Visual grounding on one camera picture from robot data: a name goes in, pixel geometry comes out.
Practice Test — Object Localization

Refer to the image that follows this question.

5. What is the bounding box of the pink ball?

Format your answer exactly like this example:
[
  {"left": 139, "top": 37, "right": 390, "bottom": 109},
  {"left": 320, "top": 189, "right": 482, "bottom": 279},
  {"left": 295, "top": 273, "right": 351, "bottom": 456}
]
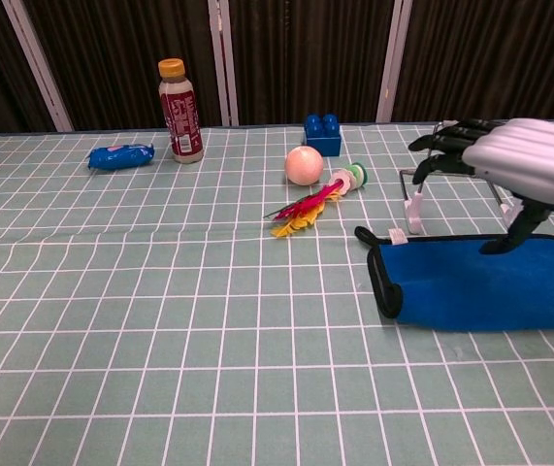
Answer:
[{"left": 284, "top": 145, "right": 325, "bottom": 186}]

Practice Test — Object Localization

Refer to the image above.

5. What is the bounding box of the colourful feather shuttlecock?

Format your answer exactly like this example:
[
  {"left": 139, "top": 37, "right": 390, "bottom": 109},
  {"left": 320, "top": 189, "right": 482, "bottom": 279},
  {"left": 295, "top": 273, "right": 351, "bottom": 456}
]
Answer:
[{"left": 263, "top": 163, "right": 370, "bottom": 239}]

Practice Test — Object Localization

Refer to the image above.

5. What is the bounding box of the drink bottle yellow cap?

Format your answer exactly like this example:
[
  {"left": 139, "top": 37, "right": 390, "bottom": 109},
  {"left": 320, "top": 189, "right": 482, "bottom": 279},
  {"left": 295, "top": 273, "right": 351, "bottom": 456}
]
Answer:
[{"left": 157, "top": 57, "right": 204, "bottom": 165}]

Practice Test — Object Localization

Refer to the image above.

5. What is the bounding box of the blue cloth with black trim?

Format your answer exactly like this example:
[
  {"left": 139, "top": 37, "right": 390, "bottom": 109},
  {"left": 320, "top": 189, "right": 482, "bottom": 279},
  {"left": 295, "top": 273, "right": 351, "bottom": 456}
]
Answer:
[{"left": 353, "top": 225, "right": 554, "bottom": 334}]

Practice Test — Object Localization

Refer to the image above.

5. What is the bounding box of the green grid tablecloth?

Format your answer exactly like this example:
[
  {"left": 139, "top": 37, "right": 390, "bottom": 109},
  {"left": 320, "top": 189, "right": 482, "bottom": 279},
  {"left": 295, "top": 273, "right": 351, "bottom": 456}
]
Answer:
[{"left": 0, "top": 118, "right": 554, "bottom": 466}]

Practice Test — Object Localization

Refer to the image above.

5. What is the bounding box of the blue building block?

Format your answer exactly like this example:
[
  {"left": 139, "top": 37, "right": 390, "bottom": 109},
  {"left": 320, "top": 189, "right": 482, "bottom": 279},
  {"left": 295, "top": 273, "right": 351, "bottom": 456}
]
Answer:
[{"left": 304, "top": 114, "right": 343, "bottom": 157}]

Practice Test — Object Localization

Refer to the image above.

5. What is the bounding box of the blue snack packet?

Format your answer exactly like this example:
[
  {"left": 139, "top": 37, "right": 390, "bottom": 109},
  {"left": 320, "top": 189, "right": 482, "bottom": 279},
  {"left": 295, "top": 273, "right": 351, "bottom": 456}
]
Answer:
[{"left": 86, "top": 142, "right": 155, "bottom": 171}]

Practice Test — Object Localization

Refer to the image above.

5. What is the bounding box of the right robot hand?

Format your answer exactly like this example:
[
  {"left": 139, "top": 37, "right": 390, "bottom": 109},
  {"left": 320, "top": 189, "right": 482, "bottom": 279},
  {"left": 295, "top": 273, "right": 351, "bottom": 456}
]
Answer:
[{"left": 407, "top": 117, "right": 554, "bottom": 255}]

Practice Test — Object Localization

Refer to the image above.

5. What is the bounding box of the metal wire stand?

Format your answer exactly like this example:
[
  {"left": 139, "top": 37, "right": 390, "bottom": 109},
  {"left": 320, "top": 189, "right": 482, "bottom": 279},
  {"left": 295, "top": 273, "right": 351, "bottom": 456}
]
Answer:
[{"left": 399, "top": 119, "right": 525, "bottom": 236}]

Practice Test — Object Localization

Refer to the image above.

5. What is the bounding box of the white partition post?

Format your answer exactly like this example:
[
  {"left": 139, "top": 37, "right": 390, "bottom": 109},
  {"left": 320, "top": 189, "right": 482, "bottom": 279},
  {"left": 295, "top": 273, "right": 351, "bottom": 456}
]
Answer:
[
  {"left": 207, "top": 0, "right": 240, "bottom": 128},
  {"left": 375, "top": 0, "right": 413, "bottom": 124},
  {"left": 2, "top": 0, "right": 74, "bottom": 133}
]

